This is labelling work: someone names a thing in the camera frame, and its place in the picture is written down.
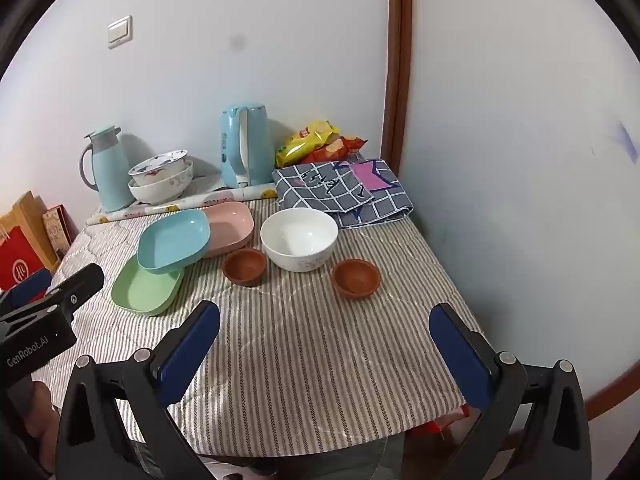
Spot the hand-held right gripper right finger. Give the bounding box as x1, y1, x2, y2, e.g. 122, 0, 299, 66
429, 303, 593, 480

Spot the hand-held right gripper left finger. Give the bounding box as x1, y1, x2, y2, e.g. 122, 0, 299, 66
56, 300, 222, 480

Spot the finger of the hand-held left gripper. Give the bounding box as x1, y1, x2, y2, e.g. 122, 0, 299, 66
46, 263, 105, 312
0, 268, 54, 317

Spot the green plate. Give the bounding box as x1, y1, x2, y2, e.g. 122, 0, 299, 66
111, 256, 185, 317

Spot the small brown bowl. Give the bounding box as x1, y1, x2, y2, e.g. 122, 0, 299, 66
331, 258, 381, 300
222, 248, 268, 288

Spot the blue plate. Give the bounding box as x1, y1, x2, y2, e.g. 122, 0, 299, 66
137, 208, 211, 275

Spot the pink plate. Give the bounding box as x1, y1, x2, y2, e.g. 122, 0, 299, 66
200, 202, 255, 259

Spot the plain white bowl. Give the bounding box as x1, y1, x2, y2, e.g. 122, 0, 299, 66
260, 208, 339, 273

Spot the person's left hand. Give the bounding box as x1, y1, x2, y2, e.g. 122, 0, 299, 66
31, 381, 64, 476

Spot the red paper bag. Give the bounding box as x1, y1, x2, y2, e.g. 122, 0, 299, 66
0, 225, 48, 292

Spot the patterned box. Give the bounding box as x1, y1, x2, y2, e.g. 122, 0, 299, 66
41, 204, 78, 261

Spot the red plastic object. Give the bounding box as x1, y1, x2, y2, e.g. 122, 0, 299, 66
422, 404, 473, 436

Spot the brown paper bag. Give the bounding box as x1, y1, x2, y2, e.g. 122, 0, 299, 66
0, 191, 60, 273

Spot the light blue thermos jug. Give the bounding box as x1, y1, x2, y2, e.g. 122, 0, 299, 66
79, 126, 137, 213

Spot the striped tablecloth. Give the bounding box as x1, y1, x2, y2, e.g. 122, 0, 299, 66
31, 200, 486, 458

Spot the white bowl grey pattern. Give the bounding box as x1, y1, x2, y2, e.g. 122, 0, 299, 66
128, 160, 195, 206

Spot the white bowl red blue pattern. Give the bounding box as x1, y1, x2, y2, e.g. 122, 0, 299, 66
128, 149, 189, 187

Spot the printed paper roll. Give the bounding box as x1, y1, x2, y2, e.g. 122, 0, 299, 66
86, 183, 279, 226

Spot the wooden baseboard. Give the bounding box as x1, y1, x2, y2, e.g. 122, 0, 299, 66
582, 360, 632, 422

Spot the grey plaid folded cloth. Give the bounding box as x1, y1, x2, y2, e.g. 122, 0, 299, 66
272, 158, 414, 229

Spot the light blue electric kettle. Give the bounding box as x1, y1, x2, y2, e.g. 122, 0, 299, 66
218, 104, 268, 189

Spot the yellow chip bag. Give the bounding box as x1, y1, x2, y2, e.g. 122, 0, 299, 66
275, 120, 341, 169

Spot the orange chip bag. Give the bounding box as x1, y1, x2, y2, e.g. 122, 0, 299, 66
300, 135, 368, 165

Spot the white light switch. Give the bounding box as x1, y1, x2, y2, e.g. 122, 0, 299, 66
106, 16, 135, 50

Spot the wooden door frame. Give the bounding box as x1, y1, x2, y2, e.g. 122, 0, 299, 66
379, 0, 414, 166

